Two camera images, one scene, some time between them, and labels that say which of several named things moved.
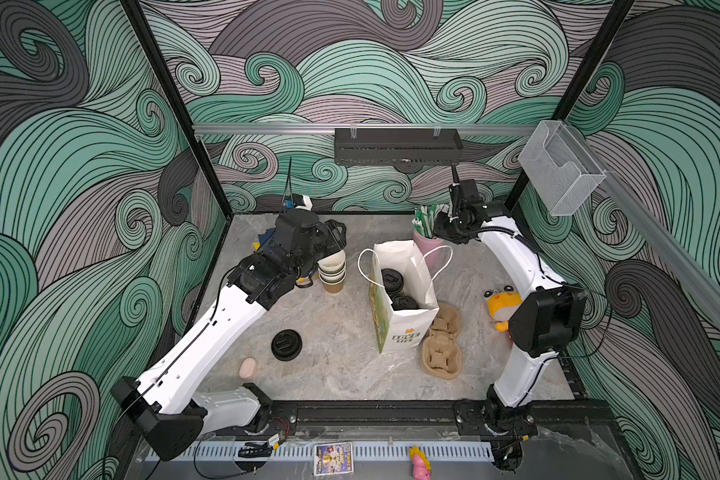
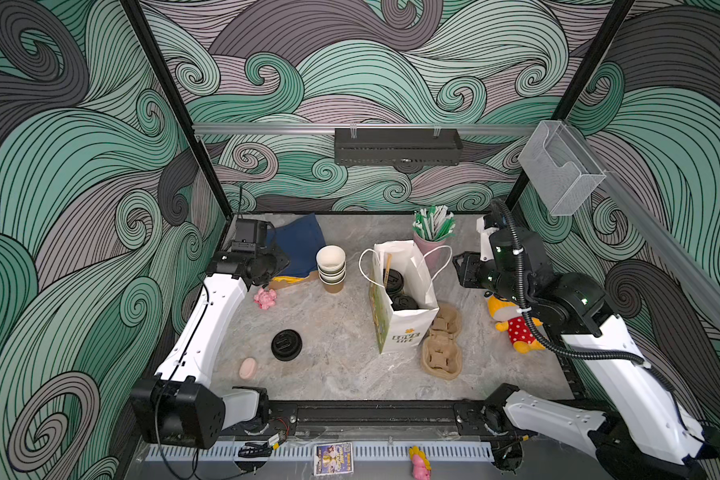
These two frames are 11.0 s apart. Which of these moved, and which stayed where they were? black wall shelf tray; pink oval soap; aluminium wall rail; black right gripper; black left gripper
Moved: black right gripper; black left gripper
Stayed: black wall shelf tray; aluminium wall rail; pink oval soap
